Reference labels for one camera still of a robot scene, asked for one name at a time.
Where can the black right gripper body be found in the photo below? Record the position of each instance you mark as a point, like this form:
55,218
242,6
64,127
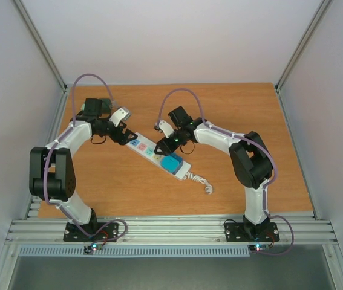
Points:
173,147

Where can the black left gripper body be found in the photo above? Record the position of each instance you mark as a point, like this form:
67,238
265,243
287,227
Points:
111,135

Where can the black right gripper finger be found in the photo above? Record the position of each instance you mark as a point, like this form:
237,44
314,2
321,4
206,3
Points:
161,142
162,150

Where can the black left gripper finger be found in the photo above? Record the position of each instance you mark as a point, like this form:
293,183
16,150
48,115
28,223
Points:
125,131
125,139

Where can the light blue plug adapter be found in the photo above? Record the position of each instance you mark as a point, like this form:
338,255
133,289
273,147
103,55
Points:
165,164

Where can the white multi-socket power strip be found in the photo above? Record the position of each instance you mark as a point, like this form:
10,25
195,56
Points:
145,148

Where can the dark green cube adapter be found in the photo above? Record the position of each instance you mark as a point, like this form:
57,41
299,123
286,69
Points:
106,105

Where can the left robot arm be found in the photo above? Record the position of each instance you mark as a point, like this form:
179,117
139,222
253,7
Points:
51,171

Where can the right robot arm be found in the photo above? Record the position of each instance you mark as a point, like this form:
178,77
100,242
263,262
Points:
251,161

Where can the dark blue cube adapter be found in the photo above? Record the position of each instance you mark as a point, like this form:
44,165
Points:
175,163

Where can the left controller board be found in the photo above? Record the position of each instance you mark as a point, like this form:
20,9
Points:
93,248

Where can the controller board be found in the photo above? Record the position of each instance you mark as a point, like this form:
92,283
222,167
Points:
258,247
93,248

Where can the right controller board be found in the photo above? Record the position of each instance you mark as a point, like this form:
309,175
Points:
258,247

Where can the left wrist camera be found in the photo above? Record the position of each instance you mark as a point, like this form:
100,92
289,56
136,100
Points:
121,114

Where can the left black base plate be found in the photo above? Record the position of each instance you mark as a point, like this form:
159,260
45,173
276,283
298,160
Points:
91,232

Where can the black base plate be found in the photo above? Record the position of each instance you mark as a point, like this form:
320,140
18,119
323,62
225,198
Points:
91,232
245,231

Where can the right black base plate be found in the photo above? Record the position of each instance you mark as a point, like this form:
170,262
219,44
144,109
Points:
245,231

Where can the grey slotted cable duct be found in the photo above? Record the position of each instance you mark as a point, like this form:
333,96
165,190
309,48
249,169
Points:
134,251

